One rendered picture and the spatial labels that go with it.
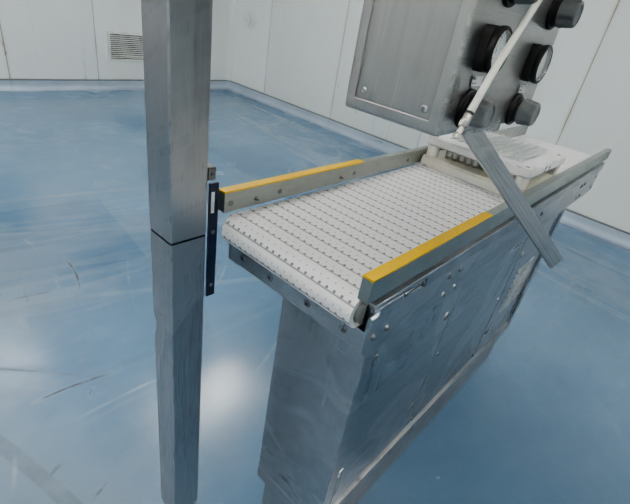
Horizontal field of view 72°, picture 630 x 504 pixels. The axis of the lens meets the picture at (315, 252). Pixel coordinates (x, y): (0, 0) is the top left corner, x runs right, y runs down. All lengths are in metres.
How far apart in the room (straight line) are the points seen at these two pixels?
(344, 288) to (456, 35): 0.30
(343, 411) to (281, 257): 0.35
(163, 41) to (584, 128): 3.56
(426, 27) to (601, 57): 3.52
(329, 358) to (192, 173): 0.39
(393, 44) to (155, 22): 0.29
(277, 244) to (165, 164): 0.18
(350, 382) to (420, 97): 0.52
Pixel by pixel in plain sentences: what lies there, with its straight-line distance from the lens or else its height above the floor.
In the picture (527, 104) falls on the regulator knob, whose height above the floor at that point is 1.14.
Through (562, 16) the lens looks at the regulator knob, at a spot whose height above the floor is 1.23.
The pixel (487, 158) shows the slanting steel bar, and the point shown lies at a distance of 0.61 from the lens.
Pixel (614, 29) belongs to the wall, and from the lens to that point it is 3.90.
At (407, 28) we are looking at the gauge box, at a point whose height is 1.19.
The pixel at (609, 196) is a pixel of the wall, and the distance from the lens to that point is 3.92.
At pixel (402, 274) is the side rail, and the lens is 0.54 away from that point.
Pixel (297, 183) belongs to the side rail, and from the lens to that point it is 0.74.
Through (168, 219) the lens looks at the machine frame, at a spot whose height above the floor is 0.91.
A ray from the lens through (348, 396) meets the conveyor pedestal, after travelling 0.80.
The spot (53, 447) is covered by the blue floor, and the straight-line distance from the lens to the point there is 1.54.
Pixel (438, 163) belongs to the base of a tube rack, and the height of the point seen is 0.93.
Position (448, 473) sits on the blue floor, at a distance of 1.58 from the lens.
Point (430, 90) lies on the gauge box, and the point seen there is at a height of 1.15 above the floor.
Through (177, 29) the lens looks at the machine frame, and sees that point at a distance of 0.57.
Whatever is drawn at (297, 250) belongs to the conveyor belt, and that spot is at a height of 0.91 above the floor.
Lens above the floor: 1.20
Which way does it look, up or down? 30 degrees down
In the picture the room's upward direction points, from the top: 10 degrees clockwise
